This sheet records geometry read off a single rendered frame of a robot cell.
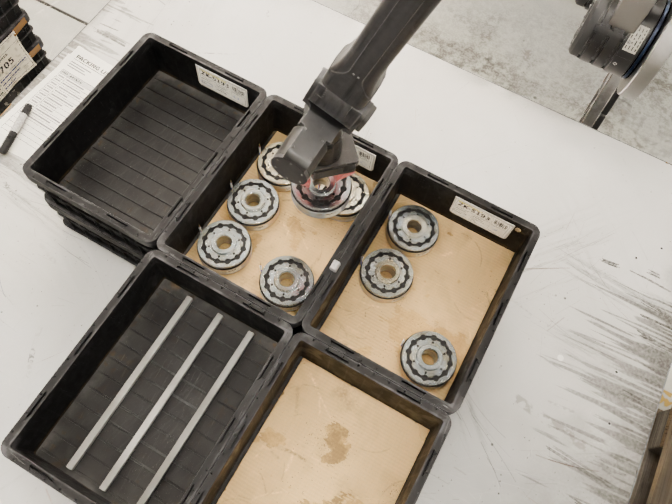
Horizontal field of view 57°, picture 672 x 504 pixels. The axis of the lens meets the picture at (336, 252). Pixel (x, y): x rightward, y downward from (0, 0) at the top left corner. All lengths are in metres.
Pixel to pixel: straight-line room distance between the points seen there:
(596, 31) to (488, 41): 1.60
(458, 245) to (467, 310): 0.14
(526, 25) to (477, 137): 1.37
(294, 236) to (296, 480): 0.46
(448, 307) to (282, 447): 0.41
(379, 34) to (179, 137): 0.77
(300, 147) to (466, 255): 0.55
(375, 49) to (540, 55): 2.14
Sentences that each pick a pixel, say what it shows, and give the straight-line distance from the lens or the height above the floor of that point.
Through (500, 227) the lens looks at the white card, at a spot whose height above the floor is 0.89.
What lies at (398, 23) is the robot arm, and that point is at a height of 1.48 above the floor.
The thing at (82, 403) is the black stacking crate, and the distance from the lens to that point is 1.19.
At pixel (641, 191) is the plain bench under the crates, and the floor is 0.70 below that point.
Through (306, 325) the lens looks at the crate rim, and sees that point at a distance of 1.06.
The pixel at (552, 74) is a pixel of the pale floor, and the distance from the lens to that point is 2.76.
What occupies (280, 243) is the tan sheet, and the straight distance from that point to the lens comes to 1.23.
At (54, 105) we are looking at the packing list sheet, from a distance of 1.65.
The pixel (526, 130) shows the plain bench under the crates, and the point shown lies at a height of 0.70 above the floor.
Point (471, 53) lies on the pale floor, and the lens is 2.72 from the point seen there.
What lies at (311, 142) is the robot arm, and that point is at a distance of 0.83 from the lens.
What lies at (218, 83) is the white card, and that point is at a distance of 1.36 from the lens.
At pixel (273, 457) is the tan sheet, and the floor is 0.83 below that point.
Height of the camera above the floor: 1.95
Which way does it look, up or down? 66 degrees down
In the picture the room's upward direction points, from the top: 9 degrees clockwise
